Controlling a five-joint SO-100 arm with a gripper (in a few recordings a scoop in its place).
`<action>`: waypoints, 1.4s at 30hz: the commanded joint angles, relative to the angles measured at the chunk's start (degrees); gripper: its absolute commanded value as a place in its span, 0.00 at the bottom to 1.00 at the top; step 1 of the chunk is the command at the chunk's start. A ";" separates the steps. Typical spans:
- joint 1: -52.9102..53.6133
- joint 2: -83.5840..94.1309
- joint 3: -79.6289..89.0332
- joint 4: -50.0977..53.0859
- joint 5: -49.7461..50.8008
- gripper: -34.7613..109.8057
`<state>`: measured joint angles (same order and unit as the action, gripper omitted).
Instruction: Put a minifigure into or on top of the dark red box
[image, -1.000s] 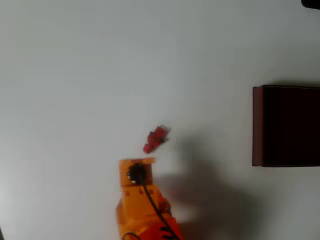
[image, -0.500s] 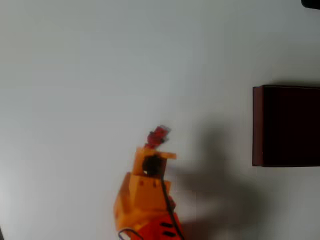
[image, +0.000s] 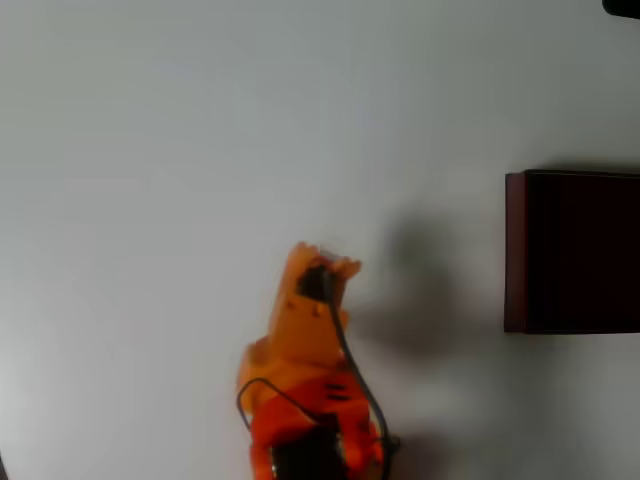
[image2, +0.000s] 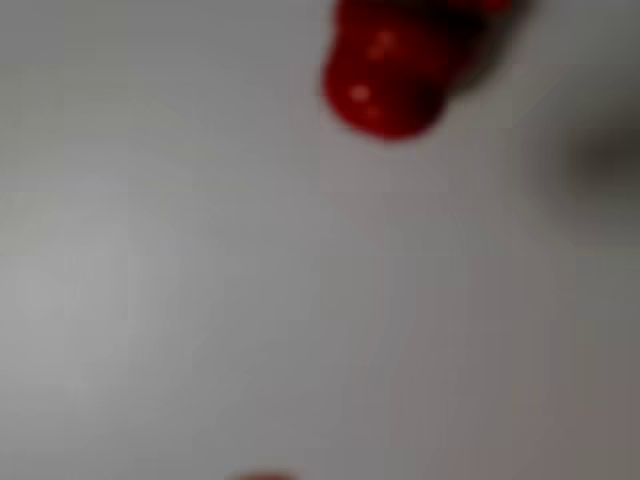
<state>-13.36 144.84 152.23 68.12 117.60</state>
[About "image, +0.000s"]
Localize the dark brown open box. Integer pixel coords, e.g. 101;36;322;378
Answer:
503;168;640;335

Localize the black servo cable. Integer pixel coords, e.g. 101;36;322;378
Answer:
299;267;402;480

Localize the thin purple looped cable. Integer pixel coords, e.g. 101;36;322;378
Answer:
235;376;326;436

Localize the black object at frame corner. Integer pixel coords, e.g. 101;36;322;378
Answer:
601;0;640;20

